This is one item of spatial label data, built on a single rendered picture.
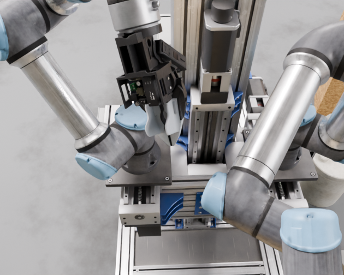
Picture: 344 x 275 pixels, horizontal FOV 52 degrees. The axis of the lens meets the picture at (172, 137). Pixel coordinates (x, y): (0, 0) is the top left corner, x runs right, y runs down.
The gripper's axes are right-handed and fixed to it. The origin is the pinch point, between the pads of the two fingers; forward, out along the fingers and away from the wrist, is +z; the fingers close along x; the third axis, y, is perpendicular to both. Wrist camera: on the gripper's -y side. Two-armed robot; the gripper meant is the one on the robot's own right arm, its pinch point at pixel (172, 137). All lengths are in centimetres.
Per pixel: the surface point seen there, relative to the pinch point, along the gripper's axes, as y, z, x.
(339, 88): -198, 57, 34
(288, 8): -354, 15, -5
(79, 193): -105, 80, -126
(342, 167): -143, 87, 31
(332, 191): -141, 102, 25
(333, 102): -203, 69, 30
